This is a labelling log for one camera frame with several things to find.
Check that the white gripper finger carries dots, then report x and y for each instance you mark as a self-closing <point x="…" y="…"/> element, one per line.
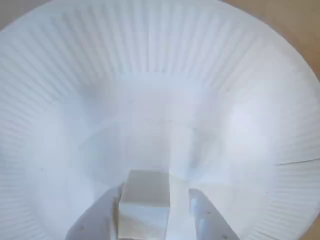
<point x="95" y="220"/>
<point x="212" y="225"/>

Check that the white cube block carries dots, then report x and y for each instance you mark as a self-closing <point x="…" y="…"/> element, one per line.
<point x="145" y="190"/>

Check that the white paper plate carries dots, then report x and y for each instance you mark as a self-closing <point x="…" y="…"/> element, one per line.
<point x="160" y="75"/>

